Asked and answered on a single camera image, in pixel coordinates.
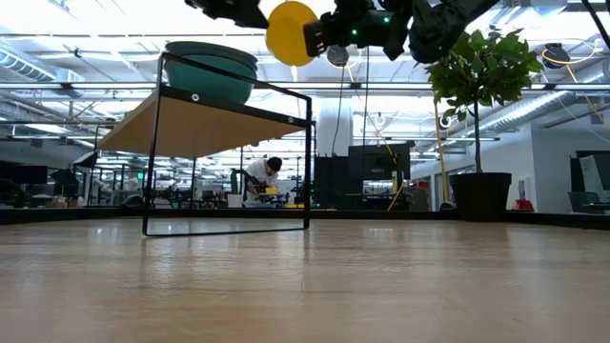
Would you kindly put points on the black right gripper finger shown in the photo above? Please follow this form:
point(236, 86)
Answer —
point(317, 38)

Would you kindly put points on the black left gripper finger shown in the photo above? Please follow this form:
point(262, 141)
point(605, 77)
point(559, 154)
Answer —
point(252, 18)

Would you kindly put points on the yellow plastic bowl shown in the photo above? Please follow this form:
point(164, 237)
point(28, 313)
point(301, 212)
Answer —
point(286, 33)

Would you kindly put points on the teal floral patterned bowl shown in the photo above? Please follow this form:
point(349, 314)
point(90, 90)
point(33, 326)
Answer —
point(209, 46)
point(209, 86)
point(240, 61)

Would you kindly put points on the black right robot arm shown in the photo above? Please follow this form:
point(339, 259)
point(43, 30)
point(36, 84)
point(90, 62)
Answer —
point(433, 28)

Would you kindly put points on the grey round ceiling reel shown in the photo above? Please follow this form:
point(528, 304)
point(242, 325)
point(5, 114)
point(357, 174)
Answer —
point(337, 56)

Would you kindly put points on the round white ceiling lamp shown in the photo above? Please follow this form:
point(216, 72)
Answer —
point(379, 119)
point(444, 122)

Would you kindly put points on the green leafy potted plant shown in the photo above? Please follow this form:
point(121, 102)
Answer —
point(481, 71)

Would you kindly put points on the black equipment rack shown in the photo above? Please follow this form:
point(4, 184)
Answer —
point(376, 162)

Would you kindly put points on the person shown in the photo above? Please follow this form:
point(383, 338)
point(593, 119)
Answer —
point(259, 174)

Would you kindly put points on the white waste bin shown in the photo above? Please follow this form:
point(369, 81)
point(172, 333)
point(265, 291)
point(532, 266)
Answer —
point(235, 200)

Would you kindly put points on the black plant pot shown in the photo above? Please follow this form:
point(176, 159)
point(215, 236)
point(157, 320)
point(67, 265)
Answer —
point(481, 197)

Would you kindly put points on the thin black diagonal strut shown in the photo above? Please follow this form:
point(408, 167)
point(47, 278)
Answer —
point(596, 20)

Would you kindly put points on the red bag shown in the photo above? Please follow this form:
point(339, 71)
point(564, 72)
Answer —
point(524, 206)

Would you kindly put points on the black desk monitor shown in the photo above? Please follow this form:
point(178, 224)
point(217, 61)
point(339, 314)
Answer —
point(31, 175)

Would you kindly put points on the black display panel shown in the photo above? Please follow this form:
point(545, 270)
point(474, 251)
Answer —
point(573, 167)

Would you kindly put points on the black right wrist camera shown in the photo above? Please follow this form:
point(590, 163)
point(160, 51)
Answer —
point(355, 7)

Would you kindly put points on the wooden shelf with black frame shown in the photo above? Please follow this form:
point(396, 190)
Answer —
point(200, 128)

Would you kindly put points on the silver ventilation duct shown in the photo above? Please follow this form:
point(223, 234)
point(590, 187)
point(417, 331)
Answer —
point(538, 110)
point(24, 66)

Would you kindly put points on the black aluminium table frame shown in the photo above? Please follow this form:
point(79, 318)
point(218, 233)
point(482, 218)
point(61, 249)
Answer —
point(71, 215)

